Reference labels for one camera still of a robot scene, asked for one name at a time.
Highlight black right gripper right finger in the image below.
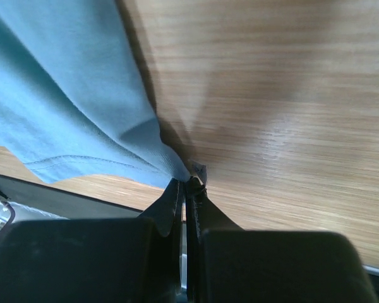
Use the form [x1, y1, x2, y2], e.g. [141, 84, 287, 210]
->
[186, 178, 378, 302]

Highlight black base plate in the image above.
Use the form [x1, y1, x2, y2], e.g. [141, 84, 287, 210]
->
[0, 175, 141, 219]

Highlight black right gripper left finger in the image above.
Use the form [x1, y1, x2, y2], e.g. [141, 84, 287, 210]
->
[0, 180, 184, 302]

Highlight grey-blue t shirt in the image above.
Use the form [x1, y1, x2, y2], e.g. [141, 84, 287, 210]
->
[0, 1, 190, 187]

